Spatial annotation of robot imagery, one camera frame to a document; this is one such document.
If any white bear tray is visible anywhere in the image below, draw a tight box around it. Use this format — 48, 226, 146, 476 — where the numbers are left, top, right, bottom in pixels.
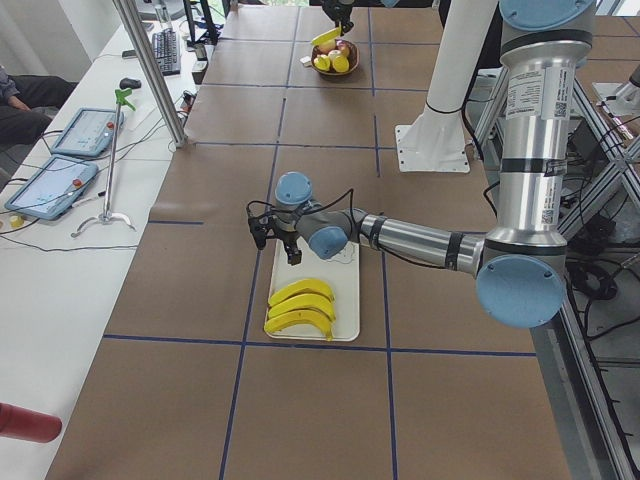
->
263, 238, 360, 341

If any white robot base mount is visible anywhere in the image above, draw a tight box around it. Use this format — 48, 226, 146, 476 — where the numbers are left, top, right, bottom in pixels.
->
395, 0, 498, 173

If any red cylinder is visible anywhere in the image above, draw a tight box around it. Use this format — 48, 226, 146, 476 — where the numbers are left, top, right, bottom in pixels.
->
1, 403, 62, 443

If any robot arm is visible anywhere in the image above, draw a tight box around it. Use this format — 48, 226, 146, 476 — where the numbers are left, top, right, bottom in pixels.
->
270, 1, 596, 328

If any upper teach pendant tablet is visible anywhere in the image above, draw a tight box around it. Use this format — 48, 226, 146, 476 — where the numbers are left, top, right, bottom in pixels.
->
50, 108, 115, 159

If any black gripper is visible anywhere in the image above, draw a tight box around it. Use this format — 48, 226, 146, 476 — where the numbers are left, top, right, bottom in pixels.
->
321, 0, 355, 35
274, 213, 302, 265

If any yellow banana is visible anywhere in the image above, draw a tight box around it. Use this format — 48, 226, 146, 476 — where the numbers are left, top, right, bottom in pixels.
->
311, 27, 342, 46
268, 278, 335, 307
267, 293, 336, 321
264, 309, 333, 341

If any brown wicker basket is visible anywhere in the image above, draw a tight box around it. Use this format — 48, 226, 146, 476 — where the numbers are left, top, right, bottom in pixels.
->
311, 39, 360, 76

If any yellow lemon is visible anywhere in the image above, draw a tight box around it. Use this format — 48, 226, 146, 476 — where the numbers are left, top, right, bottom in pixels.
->
331, 55, 350, 74

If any teach pendant tablet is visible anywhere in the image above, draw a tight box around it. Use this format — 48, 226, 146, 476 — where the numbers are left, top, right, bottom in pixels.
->
5, 154, 98, 220
50, 108, 115, 159

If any metal stand with green clip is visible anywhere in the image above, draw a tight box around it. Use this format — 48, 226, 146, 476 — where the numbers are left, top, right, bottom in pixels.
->
71, 88, 135, 238

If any white side table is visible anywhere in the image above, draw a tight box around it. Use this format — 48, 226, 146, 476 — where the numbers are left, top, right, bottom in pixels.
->
0, 19, 211, 480

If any black keyboard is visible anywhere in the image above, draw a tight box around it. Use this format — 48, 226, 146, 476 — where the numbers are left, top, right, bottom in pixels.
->
151, 29, 181, 76

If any lower teach pendant tablet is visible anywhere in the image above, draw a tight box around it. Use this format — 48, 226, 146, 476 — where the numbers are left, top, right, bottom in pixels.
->
5, 154, 98, 220

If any aluminium frame rack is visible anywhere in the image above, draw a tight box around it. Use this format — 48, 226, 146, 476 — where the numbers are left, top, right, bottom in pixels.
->
469, 69, 640, 480

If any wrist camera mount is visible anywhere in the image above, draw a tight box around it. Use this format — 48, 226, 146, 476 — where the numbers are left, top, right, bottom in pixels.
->
247, 211, 277, 250

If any black computer mouse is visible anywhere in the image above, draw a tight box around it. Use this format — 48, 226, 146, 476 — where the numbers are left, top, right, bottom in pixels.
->
119, 77, 141, 90

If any aluminium frame post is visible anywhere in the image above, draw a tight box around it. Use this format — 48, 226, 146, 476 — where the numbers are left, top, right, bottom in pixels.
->
113, 0, 187, 148

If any seated person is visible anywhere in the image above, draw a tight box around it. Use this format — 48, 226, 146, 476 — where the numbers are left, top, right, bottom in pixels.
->
1, 67, 78, 146

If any black camera cable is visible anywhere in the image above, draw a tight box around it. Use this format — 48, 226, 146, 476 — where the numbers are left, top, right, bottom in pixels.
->
245, 187, 451, 269

